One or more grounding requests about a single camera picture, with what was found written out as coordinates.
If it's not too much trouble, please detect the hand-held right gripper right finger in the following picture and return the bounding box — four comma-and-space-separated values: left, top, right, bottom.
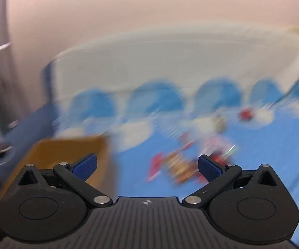
182, 155, 278, 208

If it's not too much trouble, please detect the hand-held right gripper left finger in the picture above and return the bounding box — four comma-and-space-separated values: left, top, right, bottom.
17, 154, 114, 208

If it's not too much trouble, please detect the brown cardboard box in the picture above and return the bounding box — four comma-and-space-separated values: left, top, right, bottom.
0, 135, 120, 213

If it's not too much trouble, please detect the pile of blurred snack packets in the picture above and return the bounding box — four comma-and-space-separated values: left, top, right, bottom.
145, 114, 239, 187

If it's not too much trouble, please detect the blue white printed blanket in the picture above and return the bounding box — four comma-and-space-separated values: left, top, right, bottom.
44, 23, 299, 247

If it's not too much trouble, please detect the dark blue quilt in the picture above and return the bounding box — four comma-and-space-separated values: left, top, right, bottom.
0, 65, 59, 205

